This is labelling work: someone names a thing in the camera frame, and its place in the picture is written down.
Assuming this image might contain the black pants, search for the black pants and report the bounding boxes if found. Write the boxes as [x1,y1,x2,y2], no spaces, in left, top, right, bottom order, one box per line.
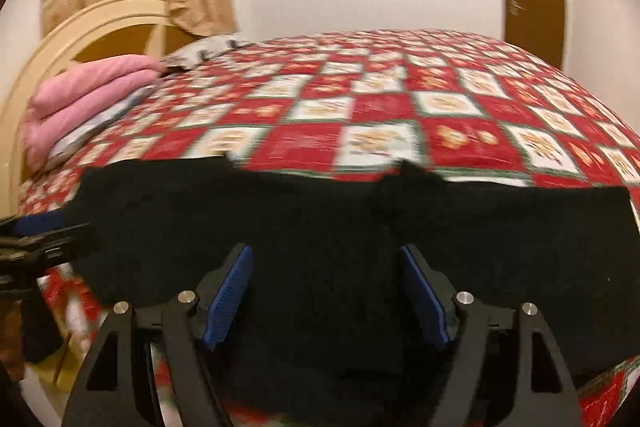
[64,157,639,426]

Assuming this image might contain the pink folded comforter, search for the pink folded comforter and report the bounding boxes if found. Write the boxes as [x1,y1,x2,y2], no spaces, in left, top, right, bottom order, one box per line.
[22,54,165,171]

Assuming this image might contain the cream wooden headboard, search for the cream wooden headboard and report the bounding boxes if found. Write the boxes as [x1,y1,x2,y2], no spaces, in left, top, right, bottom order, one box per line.
[1,0,196,217]

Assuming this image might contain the grey patterned pillow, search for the grey patterned pillow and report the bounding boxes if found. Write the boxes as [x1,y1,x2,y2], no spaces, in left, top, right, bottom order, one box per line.
[160,34,252,70]

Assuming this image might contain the red patchwork bedspread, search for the red patchwork bedspread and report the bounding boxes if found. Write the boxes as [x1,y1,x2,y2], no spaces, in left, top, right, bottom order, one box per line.
[16,28,640,427]

